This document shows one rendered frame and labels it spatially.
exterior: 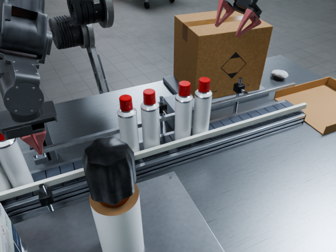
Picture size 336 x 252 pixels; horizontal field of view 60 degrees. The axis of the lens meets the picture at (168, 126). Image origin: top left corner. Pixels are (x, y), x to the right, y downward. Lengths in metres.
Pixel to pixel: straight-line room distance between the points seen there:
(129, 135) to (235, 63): 0.55
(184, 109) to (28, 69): 0.46
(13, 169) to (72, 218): 0.19
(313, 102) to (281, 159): 0.40
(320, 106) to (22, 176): 1.08
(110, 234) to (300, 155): 0.69
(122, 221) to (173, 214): 0.23
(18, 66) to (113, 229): 0.31
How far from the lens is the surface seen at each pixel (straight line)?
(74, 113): 1.19
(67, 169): 0.88
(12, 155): 0.78
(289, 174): 0.96
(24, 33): 0.54
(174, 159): 0.89
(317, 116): 1.24
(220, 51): 1.10
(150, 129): 0.82
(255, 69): 1.23
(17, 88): 0.49
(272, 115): 1.04
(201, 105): 0.85
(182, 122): 0.85
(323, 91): 1.42
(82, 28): 1.77
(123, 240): 0.58
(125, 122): 0.77
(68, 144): 0.84
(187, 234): 0.71
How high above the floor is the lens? 1.48
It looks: 38 degrees down
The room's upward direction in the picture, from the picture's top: straight up
